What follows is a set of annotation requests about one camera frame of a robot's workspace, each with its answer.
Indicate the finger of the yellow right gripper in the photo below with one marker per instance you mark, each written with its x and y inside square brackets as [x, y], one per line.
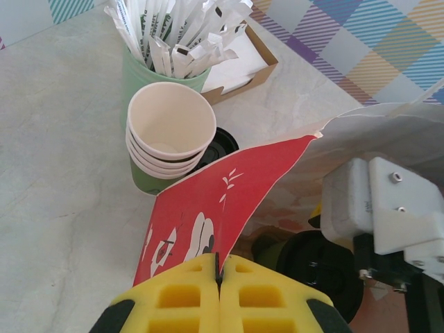
[315, 216]

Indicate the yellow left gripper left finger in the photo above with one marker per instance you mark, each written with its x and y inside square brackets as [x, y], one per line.
[173, 305]

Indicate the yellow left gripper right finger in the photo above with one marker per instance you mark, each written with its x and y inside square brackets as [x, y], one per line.
[263, 305]

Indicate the green paper coffee cup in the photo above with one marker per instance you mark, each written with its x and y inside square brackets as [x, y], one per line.
[272, 255]

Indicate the black plastic cup lid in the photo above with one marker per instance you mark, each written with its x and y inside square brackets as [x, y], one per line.
[223, 144]
[319, 274]

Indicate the white red printed paper bag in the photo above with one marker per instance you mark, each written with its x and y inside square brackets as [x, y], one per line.
[225, 194]

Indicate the brown cardboard napkin box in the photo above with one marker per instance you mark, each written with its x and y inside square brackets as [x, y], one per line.
[263, 73]

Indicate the white paper napkin stack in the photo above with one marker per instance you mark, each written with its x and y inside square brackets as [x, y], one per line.
[239, 66]

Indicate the stack of green paper cups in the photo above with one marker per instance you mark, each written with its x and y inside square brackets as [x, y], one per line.
[170, 118]

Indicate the mint green straw holder cup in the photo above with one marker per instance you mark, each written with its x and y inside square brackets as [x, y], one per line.
[133, 79]

